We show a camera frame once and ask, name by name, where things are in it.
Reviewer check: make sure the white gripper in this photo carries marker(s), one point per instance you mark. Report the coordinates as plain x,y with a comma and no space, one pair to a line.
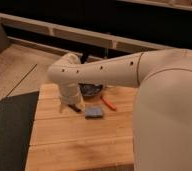
70,94

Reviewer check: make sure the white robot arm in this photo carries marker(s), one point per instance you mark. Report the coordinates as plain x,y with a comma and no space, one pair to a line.
162,114

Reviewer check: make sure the small black rectangular block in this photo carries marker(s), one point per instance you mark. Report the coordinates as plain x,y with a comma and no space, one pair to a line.
75,108

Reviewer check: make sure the dark round bowl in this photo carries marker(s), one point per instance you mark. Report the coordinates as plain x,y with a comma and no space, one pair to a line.
90,90

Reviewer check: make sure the blue sponge block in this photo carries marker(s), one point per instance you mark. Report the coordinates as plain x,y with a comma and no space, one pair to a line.
93,112

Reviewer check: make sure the dark grey floor mat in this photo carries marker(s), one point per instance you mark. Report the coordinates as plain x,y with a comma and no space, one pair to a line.
16,120

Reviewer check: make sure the orange handled tool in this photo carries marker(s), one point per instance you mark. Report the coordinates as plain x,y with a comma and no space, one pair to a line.
109,104

